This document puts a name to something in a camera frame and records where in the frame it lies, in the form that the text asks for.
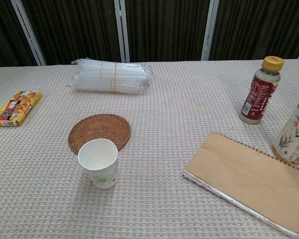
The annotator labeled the red label drink bottle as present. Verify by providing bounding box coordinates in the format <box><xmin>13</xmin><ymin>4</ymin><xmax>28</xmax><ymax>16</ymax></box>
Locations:
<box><xmin>239</xmin><ymin>56</ymin><xmax>285</xmax><ymax>124</ymax></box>

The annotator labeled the white paper cup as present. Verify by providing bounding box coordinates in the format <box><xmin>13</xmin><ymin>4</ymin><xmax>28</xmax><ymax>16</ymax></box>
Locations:
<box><xmin>77</xmin><ymin>139</ymin><xmax>119</xmax><ymax>191</ymax></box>

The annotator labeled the yellow snack box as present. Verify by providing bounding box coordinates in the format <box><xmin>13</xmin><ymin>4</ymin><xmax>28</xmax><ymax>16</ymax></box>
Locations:
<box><xmin>0</xmin><ymin>91</ymin><xmax>43</xmax><ymax>127</ymax></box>

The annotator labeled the floral label tea bottle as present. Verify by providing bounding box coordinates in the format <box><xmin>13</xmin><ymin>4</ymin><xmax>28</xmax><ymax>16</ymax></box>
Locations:
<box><xmin>272</xmin><ymin>96</ymin><xmax>299</xmax><ymax>167</ymax></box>

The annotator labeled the white waffle-textured tablecloth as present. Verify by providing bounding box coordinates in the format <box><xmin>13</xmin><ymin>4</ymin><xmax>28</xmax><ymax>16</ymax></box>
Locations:
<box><xmin>0</xmin><ymin>59</ymin><xmax>299</xmax><ymax>239</ymax></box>

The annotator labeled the dark folding screen panel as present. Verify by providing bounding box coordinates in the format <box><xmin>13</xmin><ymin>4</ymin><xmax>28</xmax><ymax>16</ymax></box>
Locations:
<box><xmin>13</xmin><ymin>0</ymin><xmax>130</xmax><ymax>67</ymax></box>
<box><xmin>0</xmin><ymin>0</ymin><xmax>40</xmax><ymax>71</ymax></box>
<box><xmin>200</xmin><ymin>0</ymin><xmax>299</xmax><ymax>61</ymax></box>
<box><xmin>113</xmin><ymin>0</ymin><xmax>220</xmax><ymax>63</ymax></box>

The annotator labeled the round brown woven coaster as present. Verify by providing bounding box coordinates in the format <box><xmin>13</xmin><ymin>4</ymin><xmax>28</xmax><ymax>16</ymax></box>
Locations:
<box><xmin>68</xmin><ymin>113</ymin><xmax>132</xmax><ymax>155</ymax></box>

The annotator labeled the brown kraft spiral notebook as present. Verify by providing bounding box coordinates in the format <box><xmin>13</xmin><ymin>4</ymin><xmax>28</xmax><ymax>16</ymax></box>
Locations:
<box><xmin>182</xmin><ymin>131</ymin><xmax>299</xmax><ymax>239</ymax></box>

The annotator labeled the bundle of wrapped clear straws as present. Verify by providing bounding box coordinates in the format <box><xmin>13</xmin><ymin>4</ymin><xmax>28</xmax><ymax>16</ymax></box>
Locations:
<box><xmin>66</xmin><ymin>58</ymin><xmax>154</xmax><ymax>95</ymax></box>

